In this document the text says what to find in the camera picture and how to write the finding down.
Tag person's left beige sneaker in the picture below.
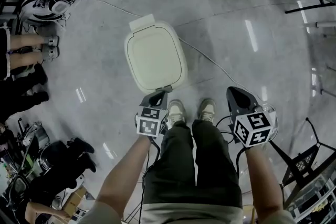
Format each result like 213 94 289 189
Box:
166 99 188 130

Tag white pipe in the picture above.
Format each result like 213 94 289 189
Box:
305 20 336 29

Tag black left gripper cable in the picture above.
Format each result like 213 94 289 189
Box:
139 135 161 224

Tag white and black bag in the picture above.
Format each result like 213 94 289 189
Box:
19 0 69 26

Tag cardboard box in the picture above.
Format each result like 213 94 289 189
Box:
62 185 88 215

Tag person's right beige sneaker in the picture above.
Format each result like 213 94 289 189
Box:
197 98 217 124

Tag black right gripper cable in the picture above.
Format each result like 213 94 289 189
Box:
214 114 237 145

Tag black mesh metal chair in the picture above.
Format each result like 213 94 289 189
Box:
269 117 336 194

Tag metal storage shelf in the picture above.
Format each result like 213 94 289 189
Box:
285 165 336 224

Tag white trash bin with lid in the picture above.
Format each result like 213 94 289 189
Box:
124 14 188 95

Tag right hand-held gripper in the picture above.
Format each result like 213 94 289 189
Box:
226 86 279 149

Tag person's beige sneaker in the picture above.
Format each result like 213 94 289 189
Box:
197 98 217 124
166 99 188 130

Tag person's dark trousers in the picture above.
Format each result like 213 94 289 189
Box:
142 119 244 209

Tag person's left forearm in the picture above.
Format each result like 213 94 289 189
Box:
94 134 153 219

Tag person's light shirt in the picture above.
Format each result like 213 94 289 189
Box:
78 201 298 224

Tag person's right forearm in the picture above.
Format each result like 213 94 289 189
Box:
245 144 286 218

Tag white floor cable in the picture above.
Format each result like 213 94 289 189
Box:
88 0 265 103

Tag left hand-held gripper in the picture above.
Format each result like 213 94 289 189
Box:
135 88 170 138

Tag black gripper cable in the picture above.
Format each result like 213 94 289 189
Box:
214 114 237 145
139 135 161 224

